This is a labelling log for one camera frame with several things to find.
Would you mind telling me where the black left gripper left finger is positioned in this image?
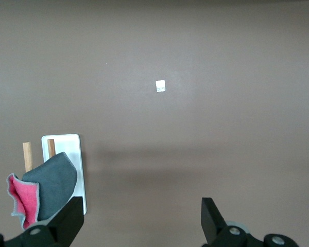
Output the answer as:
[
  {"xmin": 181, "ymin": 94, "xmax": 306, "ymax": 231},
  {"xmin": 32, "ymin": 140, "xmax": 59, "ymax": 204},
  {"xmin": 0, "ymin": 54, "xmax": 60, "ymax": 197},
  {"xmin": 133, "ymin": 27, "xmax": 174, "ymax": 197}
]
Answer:
[{"xmin": 5, "ymin": 197, "xmax": 84, "ymax": 247}]

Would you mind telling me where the bamboo stick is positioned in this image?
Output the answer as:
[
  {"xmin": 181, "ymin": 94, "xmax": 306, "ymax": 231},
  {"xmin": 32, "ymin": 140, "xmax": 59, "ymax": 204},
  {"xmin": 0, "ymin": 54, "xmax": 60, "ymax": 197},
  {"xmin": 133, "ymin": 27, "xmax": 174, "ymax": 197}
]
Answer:
[
  {"xmin": 22, "ymin": 140, "xmax": 33, "ymax": 173},
  {"xmin": 47, "ymin": 139, "xmax": 56, "ymax": 159}
]

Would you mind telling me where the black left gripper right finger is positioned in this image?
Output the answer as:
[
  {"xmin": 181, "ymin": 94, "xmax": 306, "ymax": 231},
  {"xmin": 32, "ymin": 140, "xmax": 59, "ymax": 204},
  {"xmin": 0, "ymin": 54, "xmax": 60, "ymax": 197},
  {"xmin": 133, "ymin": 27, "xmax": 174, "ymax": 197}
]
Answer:
[{"xmin": 201, "ymin": 197, "xmax": 299, "ymax": 247}]

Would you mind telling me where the white rectangular tray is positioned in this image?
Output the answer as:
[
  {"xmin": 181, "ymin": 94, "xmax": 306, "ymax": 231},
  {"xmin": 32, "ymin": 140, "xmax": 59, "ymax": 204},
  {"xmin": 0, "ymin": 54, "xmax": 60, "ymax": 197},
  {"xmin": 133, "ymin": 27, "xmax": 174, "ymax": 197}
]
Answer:
[{"xmin": 41, "ymin": 133, "xmax": 88, "ymax": 216}]

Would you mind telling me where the grey and pink microfibre cloth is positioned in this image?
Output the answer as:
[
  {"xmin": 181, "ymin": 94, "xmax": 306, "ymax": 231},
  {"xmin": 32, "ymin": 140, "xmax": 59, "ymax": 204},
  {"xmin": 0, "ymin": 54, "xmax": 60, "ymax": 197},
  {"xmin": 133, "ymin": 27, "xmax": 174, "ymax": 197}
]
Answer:
[{"xmin": 6, "ymin": 151, "xmax": 78, "ymax": 231}]

